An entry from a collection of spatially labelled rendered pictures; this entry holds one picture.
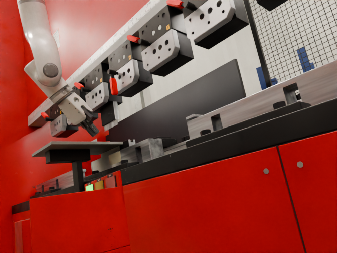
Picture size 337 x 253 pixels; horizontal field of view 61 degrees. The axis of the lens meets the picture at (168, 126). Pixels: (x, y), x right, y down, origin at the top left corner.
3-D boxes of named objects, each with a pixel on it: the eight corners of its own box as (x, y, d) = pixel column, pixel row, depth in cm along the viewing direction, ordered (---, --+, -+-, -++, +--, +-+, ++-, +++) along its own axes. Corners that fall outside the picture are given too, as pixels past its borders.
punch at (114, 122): (103, 131, 117) (100, 109, 119) (107, 131, 118) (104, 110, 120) (116, 124, 110) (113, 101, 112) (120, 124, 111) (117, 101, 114)
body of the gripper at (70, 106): (75, 85, 102) (96, 110, 105) (64, 96, 109) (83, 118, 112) (61, 96, 97) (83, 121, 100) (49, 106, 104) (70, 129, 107)
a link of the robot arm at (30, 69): (70, 82, 100) (65, 87, 108) (43, 50, 96) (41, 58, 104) (50, 96, 96) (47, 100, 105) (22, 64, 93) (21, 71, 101)
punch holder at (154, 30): (144, 73, 93) (137, 29, 97) (163, 77, 99) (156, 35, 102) (175, 51, 82) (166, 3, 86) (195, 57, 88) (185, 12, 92)
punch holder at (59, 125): (50, 137, 148) (48, 107, 151) (66, 137, 153) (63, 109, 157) (62, 129, 137) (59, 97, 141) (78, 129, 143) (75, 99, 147)
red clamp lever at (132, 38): (126, 33, 94) (142, 38, 88) (136, 36, 97) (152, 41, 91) (124, 38, 95) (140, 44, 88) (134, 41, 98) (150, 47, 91)
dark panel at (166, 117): (115, 187, 199) (108, 127, 210) (118, 187, 201) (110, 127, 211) (258, 150, 122) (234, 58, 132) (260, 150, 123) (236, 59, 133)
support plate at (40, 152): (31, 156, 99) (31, 154, 99) (99, 154, 117) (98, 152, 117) (51, 144, 87) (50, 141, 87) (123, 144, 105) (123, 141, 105)
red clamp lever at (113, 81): (110, 95, 100) (106, 70, 102) (119, 96, 103) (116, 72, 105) (112, 93, 99) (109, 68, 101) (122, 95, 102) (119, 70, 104)
